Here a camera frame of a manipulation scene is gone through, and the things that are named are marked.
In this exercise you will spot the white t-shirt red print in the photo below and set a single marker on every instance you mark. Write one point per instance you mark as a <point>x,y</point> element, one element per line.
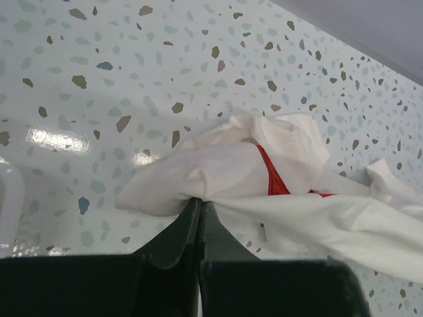
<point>271,172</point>

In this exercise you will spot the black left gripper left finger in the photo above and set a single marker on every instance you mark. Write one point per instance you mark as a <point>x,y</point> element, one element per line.
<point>159,279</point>

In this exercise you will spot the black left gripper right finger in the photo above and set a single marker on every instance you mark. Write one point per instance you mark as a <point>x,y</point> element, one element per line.
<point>234,282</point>

